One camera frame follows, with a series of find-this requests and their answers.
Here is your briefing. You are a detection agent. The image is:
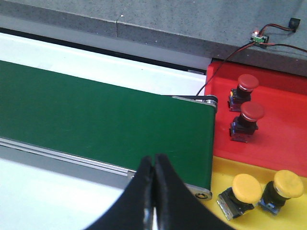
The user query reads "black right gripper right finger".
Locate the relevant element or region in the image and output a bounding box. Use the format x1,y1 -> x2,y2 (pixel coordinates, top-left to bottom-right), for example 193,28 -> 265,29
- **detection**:
153,154 -> 232,230

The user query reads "small green circuit board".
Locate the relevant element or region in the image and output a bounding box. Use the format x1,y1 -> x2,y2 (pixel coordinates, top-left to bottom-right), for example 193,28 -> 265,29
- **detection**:
250,31 -> 269,46

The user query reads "red black wire pair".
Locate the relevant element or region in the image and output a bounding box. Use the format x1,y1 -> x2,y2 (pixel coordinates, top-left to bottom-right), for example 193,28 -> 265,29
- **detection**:
258,23 -> 307,52

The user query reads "yellow bin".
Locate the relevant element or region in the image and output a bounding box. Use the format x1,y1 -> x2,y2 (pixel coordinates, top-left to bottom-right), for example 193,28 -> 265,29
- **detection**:
203,156 -> 307,230

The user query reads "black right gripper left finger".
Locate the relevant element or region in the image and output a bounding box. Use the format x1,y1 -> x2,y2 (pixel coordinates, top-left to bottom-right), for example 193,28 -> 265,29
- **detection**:
87,156 -> 154,230

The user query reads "yellow mushroom push button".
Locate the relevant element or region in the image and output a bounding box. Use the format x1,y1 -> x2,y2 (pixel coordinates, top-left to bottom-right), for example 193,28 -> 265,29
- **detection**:
258,170 -> 304,215
217,173 -> 262,220

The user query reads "red mushroom push button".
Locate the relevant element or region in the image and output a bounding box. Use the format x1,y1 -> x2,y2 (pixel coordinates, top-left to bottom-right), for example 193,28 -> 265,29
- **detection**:
228,74 -> 259,112
229,101 -> 265,143

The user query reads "conveyor end roller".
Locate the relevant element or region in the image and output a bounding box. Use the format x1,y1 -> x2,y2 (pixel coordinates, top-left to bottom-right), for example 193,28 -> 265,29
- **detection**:
170,95 -> 218,113

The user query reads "green conveyor belt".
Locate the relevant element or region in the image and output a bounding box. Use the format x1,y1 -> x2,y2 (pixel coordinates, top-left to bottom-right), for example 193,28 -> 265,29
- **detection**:
0,61 -> 215,189

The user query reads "grey stone counter slab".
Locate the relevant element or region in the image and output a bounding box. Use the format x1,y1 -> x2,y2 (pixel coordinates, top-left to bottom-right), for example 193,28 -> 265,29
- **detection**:
0,0 -> 307,69

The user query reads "aluminium conveyor side rail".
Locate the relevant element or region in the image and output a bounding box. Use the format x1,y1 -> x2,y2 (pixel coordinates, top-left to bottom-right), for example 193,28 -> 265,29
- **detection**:
0,138 -> 213,201

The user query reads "red bin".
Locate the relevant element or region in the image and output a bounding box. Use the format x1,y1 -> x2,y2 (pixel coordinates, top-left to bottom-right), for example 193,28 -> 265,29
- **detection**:
206,61 -> 307,176

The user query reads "small black connector block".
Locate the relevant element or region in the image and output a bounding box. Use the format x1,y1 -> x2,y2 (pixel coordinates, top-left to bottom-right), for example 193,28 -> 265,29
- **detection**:
288,18 -> 301,33

